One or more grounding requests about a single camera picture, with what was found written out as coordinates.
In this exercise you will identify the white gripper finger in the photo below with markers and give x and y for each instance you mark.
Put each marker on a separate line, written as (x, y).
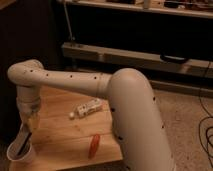
(22, 134)

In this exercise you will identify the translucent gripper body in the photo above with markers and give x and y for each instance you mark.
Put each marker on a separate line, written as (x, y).
(32, 118)

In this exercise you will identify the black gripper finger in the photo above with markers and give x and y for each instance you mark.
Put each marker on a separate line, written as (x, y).
(24, 143)

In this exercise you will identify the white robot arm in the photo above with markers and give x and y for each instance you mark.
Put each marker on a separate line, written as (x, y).
(136, 119)

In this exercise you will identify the white ceramic cup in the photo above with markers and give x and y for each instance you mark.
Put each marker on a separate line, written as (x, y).
(21, 154)

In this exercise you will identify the white plastic bottle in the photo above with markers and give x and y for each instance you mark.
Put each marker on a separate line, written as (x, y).
(87, 108)

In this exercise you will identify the orange carrot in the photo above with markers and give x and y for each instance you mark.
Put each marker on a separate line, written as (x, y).
(94, 145)

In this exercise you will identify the metal rod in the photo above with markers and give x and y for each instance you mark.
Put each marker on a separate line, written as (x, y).
(72, 38)

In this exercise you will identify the wooden shelf unit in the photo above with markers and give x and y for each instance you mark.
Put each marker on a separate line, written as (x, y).
(124, 35)

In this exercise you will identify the black handle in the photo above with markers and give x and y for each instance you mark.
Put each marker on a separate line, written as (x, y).
(173, 60)

